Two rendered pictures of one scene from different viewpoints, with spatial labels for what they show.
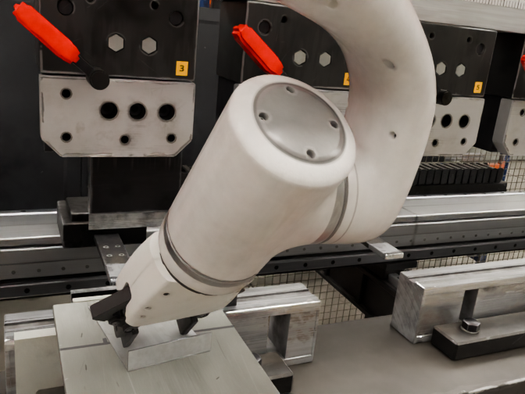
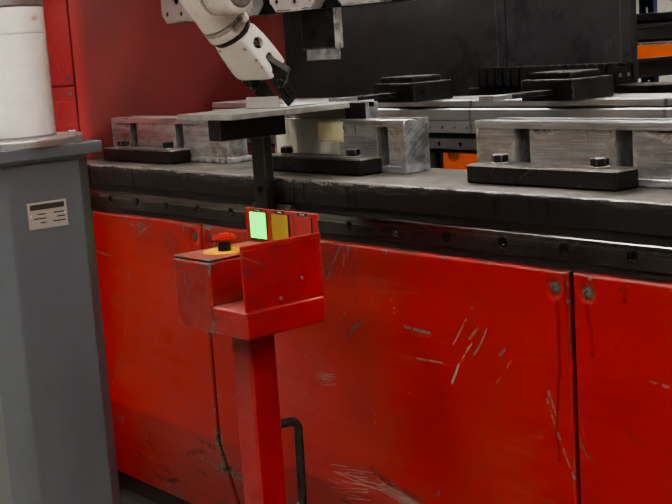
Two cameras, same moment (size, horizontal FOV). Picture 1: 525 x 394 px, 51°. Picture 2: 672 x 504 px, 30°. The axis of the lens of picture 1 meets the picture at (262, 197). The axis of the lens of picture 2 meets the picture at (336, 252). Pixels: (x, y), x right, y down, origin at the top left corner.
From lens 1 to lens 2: 2.21 m
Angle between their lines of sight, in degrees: 75
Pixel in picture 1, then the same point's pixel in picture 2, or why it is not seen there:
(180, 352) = (266, 104)
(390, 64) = not seen: outside the picture
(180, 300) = (228, 57)
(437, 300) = (490, 135)
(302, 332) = (396, 145)
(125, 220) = (319, 54)
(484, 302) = (539, 147)
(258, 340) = (372, 145)
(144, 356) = (251, 102)
